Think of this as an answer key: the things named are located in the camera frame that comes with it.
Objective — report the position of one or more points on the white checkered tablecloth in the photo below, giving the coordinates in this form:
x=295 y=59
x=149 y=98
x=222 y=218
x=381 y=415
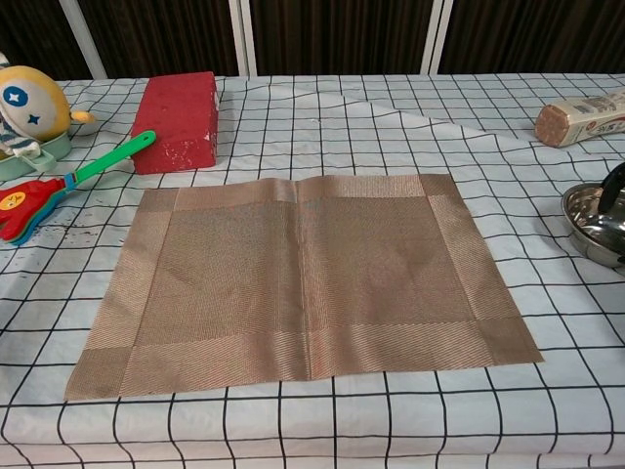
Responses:
x=342 y=430

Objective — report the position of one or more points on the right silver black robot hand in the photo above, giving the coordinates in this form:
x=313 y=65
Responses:
x=614 y=188

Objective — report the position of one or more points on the red hand clapper toy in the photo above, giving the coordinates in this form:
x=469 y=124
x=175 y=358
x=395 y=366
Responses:
x=29 y=205

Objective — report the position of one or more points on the white partition post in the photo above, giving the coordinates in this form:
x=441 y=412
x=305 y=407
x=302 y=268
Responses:
x=85 y=39
x=242 y=39
x=434 y=34

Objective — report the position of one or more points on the metal bowl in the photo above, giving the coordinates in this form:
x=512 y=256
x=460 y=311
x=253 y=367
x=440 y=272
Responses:
x=591 y=229

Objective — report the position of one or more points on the brown woven placemat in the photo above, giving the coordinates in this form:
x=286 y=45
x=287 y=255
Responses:
x=303 y=283

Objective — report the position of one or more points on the red brick block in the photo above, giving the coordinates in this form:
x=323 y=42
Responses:
x=171 y=122

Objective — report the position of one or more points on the beige tube bottle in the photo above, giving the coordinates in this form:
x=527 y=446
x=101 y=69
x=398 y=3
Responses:
x=576 y=119

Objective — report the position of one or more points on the yellow plush toy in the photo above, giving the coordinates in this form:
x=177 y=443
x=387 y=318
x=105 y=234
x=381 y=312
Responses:
x=34 y=102

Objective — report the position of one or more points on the mint green toy pan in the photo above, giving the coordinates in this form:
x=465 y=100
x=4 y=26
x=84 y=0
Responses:
x=54 y=149

